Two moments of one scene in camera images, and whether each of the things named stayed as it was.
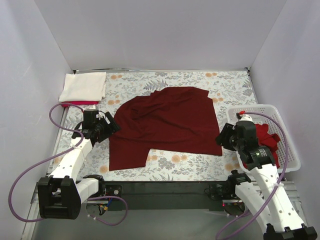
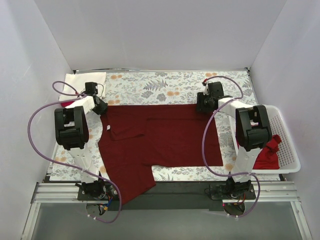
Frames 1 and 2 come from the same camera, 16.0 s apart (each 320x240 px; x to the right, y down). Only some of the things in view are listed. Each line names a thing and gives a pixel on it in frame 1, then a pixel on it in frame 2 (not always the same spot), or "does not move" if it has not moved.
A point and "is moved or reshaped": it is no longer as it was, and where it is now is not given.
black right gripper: [224, 136] -> [203, 105]
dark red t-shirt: [177, 119] is moved or reshaped
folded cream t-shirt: [84, 87] does not move
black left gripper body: [110, 124] -> [101, 107]
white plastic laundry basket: [286, 152] does not move
